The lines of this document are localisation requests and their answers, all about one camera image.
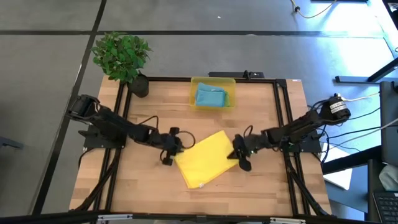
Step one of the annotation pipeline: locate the black keyboard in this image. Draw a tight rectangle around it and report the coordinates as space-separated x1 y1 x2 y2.
372 191 398 224

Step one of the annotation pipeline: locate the black furniture frame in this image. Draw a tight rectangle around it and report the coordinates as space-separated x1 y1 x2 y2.
381 0 398 22

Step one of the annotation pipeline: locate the dark desk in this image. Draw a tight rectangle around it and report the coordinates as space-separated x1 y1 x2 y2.
322 145 398 224

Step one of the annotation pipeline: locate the yellow power plug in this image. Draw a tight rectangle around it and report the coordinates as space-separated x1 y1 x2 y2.
334 92 381 103

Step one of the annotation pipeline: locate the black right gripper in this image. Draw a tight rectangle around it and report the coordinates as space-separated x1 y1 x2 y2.
226 133 269 172

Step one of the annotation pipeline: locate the white paper sheet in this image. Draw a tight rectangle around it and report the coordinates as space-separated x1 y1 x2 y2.
322 142 354 191

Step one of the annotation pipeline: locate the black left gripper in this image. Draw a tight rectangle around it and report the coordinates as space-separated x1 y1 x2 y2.
159 133 185 167

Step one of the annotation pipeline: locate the black crossbar with silver brackets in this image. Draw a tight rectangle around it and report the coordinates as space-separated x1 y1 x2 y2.
0 210 398 224

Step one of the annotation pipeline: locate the yellow translucent plastic bin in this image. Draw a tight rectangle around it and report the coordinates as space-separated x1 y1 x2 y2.
190 77 237 112

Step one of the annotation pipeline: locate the black plant pot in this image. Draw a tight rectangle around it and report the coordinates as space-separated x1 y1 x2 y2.
127 73 150 98

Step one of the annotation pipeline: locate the black bracket bar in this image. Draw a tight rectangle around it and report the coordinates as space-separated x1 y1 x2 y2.
208 70 266 79

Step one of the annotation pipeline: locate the black desk leg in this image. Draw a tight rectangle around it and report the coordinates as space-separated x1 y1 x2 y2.
335 57 398 84

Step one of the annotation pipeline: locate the green artificial plant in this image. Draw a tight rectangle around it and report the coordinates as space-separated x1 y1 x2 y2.
91 30 153 84

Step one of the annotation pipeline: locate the yellow floor cable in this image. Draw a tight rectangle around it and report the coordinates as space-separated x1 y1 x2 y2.
290 0 338 19

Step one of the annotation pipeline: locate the black aluminium rig frame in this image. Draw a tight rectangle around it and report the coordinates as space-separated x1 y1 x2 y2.
70 76 333 218

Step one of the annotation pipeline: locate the grey floor object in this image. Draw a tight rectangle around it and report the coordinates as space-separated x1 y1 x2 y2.
0 136 24 150

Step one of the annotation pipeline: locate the white crumpled bag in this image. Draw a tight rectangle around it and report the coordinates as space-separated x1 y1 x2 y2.
378 164 398 192

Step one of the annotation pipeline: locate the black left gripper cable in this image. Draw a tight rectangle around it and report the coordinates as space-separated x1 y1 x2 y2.
176 130 197 150

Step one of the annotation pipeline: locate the yellow microfiber towel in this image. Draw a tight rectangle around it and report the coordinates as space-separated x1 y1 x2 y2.
174 129 241 190

